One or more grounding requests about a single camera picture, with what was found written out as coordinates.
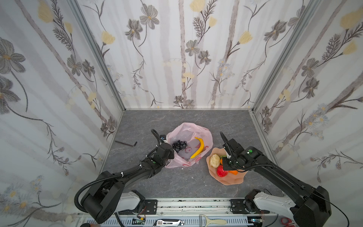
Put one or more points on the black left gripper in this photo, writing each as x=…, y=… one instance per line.
x=166, y=148

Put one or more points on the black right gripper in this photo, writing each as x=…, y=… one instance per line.
x=231, y=146

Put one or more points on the orange fake tangerine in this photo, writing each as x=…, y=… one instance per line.
x=234, y=172

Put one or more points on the red fake strawberry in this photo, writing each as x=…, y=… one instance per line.
x=221, y=172

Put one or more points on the cream fake garlic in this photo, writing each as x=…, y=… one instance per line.
x=214, y=161

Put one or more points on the pink scalloped plate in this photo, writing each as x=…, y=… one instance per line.
x=230, y=178

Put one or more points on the pink plastic bag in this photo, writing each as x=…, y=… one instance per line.
x=187, y=132

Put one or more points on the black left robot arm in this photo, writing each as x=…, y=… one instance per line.
x=100, y=198

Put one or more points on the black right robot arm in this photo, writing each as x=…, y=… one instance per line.
x=306, y=205

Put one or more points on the dark fake grape bunch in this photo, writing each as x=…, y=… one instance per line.
x=179, y=145

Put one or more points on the yellow fake banana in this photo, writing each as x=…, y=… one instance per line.
x=200, y=148

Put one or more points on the dark hex key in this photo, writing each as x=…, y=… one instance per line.
x=126, y=144

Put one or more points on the silver black utility knife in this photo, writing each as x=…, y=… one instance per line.
x=167, y=222

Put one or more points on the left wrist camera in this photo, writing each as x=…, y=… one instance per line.
x=163, y=138

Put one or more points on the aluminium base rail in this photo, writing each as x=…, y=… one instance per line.
x=135, y=211

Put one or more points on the red handled scissors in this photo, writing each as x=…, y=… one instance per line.
x=287, y=222

